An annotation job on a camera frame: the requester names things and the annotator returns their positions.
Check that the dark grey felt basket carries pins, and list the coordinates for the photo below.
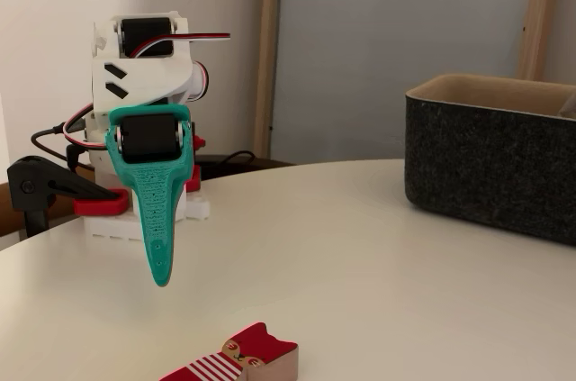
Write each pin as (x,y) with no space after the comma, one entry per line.
(472,165)

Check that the black clamp with red pad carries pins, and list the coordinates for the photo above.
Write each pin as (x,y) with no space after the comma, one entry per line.
(193,180)
(31,183)

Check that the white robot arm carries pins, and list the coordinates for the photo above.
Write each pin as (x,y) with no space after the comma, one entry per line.
(144,79)

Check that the wooden shelf post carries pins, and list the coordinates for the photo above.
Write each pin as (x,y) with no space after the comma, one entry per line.
(267,61)
(540,16)

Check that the teal gripper black servo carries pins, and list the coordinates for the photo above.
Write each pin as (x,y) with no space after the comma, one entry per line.
(148,139)

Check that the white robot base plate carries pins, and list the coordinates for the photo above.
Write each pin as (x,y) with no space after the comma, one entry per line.
(108,228)

